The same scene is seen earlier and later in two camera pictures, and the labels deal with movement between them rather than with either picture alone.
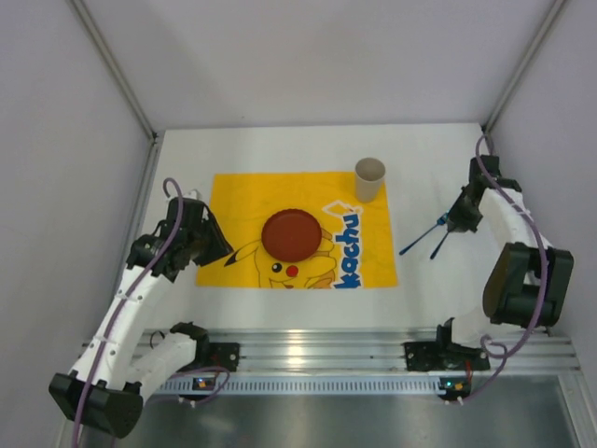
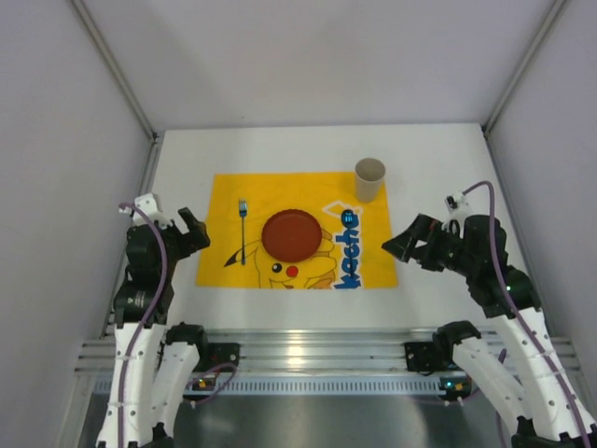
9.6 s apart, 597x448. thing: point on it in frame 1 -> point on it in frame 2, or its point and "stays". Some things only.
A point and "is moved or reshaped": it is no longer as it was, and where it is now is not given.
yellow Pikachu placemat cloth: (355, 249) stays
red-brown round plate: (291, 235) stays
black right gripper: (459, 219) -> (424, 245)
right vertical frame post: (549, 20) stays
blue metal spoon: (440, 221) is moved or reshaped
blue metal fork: (437, 247) is moved or reshaped
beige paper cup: (368, 174) stays
